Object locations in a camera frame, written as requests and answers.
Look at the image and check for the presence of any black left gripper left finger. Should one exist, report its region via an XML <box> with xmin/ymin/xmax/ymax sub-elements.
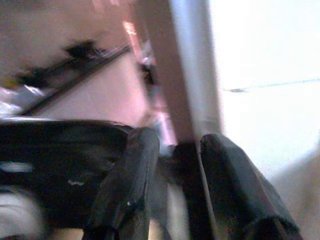
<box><xmin>83</xmin><ymin>126</ymin><xmax>161</xmax><ymax>240</ymax></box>

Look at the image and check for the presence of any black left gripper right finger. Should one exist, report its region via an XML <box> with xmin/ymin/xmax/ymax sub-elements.
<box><xmin>199</xmin><ymin>133</ymin><xmax>304</xmax><ymax>240</ymax></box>

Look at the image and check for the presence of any pale wooden door frame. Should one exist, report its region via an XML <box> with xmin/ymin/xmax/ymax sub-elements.
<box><xmin>129</xmin><ymin>0</ymin><xmax>225</xmax><ymax>147</ymax></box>

